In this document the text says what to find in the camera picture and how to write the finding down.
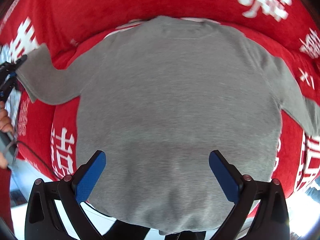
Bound grey knit sweater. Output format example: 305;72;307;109
17;17;319;234

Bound red sleeve left forearm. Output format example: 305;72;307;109
0;168;14;232

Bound pile of mixed clothes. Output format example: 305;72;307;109
1;45;21;130

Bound person's left hand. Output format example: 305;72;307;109
0;101;14;169

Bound red wedding print blanket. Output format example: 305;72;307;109
1;0;319;198

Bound person's dark trouser legs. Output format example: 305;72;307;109
103;220;206;240

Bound black cable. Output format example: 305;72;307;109
2;139;62;181

